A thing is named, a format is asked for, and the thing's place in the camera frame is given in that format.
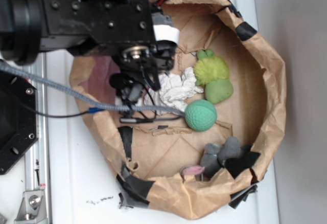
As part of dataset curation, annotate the silver corner bracket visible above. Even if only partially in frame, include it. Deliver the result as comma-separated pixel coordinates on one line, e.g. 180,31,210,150
14,190,46,223

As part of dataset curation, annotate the aluminium extrusion rail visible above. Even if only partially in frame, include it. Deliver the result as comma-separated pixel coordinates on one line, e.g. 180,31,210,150
14,52,53,224

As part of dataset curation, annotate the brown paper bag bin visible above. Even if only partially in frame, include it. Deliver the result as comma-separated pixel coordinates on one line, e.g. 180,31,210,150
84,0,286,220

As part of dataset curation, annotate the green fuzzy plush toy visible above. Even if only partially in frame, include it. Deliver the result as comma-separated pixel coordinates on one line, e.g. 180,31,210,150
193,49,233,104

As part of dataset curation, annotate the green dimpled ball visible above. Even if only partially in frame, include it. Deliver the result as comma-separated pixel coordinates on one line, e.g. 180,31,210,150
185,100,218,131

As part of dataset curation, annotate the thin black cable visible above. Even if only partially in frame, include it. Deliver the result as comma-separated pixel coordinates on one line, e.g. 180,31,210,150
15,102,156,126

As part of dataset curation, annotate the grey braided cable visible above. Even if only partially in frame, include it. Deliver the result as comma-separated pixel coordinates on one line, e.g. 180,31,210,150
0,61,185,122

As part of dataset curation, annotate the black octagonal mount plate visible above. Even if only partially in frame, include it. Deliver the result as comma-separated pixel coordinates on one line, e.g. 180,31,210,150
1,71,38,175

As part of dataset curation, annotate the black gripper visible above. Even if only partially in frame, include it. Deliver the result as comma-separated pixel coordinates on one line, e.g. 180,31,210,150
40,0,179,104

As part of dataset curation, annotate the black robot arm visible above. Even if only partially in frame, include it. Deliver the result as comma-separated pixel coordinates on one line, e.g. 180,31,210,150
1,0,179,105

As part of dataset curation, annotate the grey plush mouse toy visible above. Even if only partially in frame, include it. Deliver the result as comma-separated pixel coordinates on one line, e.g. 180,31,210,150
180,136,251,180

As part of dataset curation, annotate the crumpled white paper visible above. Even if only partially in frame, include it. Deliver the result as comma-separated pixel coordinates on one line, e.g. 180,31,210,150
143,67,204,111

